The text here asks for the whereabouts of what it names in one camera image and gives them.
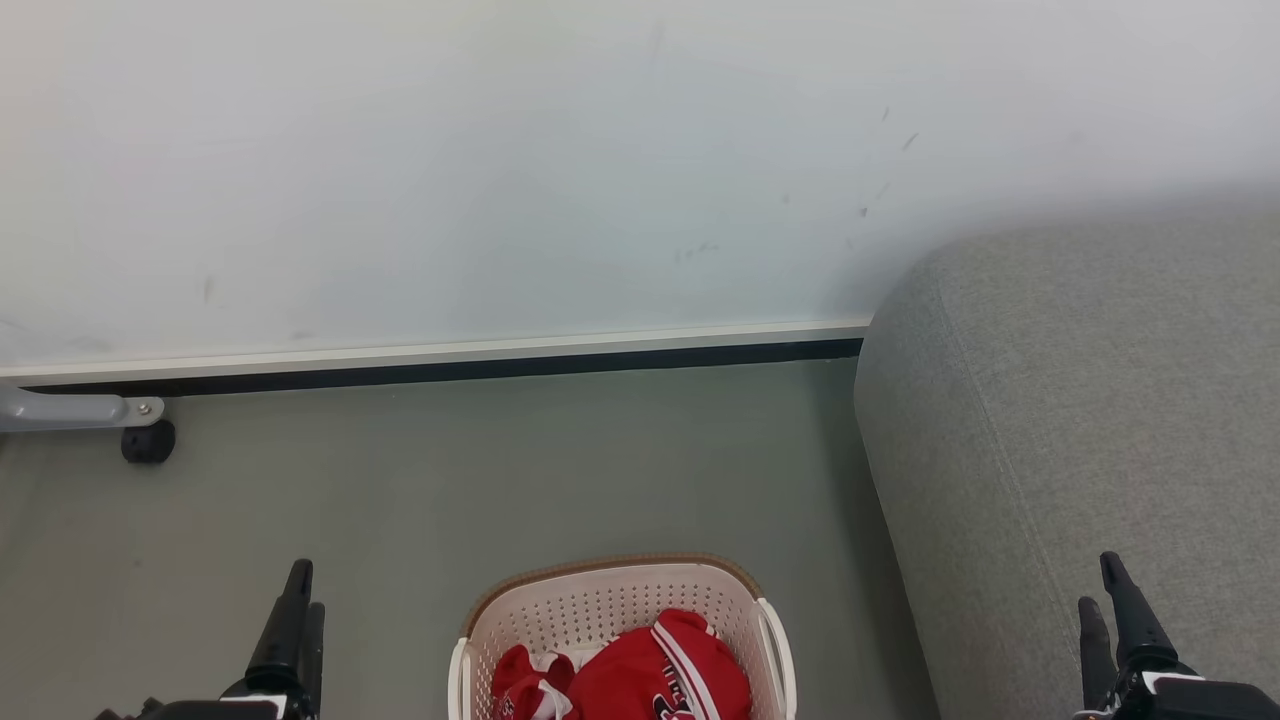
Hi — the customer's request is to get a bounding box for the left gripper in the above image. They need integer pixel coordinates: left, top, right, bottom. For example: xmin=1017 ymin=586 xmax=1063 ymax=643
xmin=95 ymin=559 xmax=327 ymax=720

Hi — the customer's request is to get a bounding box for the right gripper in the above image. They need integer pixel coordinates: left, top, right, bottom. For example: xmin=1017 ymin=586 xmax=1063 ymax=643
xmin=1072 ymin=551 xmax=1280 ymax=720

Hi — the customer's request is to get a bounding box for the red jersey with black print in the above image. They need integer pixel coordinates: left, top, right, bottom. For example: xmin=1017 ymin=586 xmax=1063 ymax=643
xmin=563 ymin=608 xmax=753 ymax=720

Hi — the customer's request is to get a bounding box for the grey fabric sofa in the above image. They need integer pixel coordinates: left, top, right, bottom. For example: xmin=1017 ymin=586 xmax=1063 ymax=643
xmin=853 ymin=205 xmax=1280 ymax=720

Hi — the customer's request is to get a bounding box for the small red garment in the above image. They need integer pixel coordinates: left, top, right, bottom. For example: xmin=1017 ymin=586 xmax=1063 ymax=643
xmin=491 ymin=644 xmax=577 ymax=720

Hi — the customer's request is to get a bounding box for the black caster wheel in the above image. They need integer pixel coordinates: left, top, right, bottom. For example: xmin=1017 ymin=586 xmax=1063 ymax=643
xmin=121 ymin=419 xmax=177 ymax=465

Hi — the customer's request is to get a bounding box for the white perforated laundry basket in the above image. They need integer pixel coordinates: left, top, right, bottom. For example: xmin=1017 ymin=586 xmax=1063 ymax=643
xmin=448 ymin=553 xmax=798 ymax=720

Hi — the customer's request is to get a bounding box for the white and black baseboard strip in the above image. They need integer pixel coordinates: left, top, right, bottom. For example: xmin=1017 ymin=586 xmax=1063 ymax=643
xmin=0 ymin=319 xmax=872 ymax=397

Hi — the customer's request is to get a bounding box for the grey metal frame leg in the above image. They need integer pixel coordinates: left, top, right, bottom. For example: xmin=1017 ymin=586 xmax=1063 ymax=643
xmin=0 ymin=384 xmax=166 ymax=434

